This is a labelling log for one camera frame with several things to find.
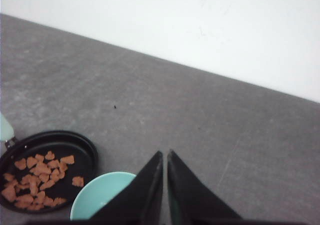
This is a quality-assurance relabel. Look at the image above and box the pile of brown beef cubes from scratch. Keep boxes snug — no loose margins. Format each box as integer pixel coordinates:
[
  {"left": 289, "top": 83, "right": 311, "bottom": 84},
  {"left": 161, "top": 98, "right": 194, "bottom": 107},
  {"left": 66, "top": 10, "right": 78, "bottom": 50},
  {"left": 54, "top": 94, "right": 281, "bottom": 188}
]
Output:
[{"left": 0, "top": 150, "right": 85, "bottom": 211}]

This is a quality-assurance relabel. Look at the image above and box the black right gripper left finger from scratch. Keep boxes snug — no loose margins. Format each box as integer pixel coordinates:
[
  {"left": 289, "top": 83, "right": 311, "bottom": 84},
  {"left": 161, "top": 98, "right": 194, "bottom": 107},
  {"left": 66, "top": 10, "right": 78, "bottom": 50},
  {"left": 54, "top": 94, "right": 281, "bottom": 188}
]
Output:
[{"left": 89, "top": 151, "right": 163, "bottom": 225}]

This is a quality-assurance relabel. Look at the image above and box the mint green ribbed bowl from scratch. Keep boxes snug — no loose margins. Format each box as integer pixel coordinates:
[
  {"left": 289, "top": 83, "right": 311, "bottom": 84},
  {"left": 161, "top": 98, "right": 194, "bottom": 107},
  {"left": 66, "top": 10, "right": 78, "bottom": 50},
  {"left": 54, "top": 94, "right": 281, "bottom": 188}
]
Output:
[{"left": 69, "top": 171, "right": 136, "bottom": 221}]

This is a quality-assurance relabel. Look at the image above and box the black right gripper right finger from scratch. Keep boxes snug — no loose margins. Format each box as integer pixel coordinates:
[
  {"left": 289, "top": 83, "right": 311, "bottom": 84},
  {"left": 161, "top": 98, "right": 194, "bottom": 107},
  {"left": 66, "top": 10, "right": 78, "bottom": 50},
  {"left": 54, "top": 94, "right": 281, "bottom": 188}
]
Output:
[{"left": 167, "top": 150, "right": 242, "bottom": 225}]

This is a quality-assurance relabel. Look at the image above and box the black frying pan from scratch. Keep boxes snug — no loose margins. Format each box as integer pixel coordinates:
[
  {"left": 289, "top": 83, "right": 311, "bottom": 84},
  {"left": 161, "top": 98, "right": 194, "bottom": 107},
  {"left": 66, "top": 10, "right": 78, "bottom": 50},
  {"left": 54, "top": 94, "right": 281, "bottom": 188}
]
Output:
[{"left": 0, "top": 115, "right": 98, "bottom": 214}]

